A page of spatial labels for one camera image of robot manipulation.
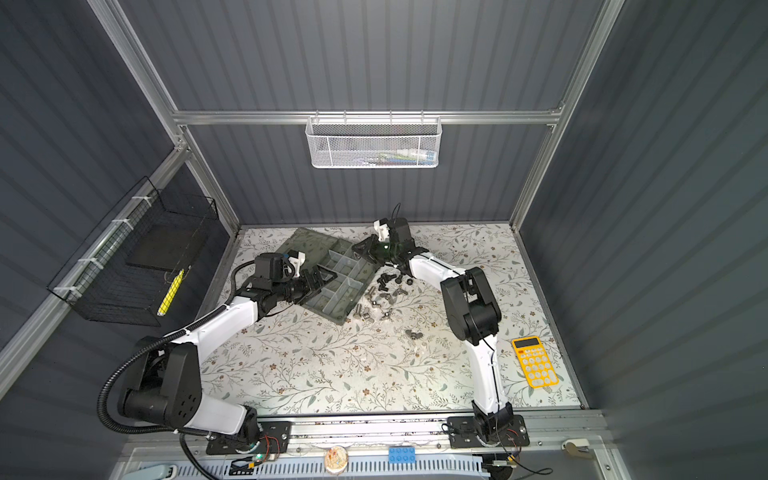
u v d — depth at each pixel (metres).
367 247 0.88
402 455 0.69
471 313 0.57
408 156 0.92
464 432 0.73
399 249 0.79
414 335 0.91
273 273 0.71
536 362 0.84
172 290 0.69
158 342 0.45
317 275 0.79
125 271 0.72
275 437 0.72
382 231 0.91
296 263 0.83
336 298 0.95
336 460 0.70
